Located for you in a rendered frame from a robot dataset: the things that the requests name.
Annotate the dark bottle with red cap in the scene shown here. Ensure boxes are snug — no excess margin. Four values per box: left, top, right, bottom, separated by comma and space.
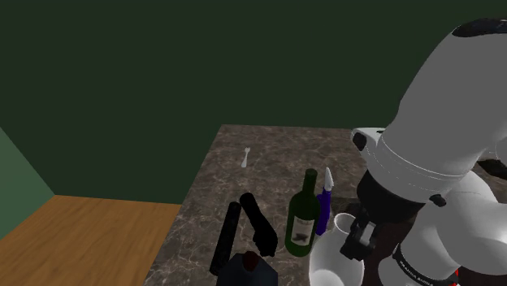
215, 250, 279, 286

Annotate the green wine bottle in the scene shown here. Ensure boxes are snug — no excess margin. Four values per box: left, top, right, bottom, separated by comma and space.
284, 168, 322, 258

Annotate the purple handled knife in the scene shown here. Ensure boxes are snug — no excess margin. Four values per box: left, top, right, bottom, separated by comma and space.
315, 167, 335, 237

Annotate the black knobbly tool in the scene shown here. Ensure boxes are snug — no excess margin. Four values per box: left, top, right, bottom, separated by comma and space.
239, 192, 279, 258

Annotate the white vase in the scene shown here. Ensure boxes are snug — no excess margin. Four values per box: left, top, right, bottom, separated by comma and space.
308, 212, 366, 286

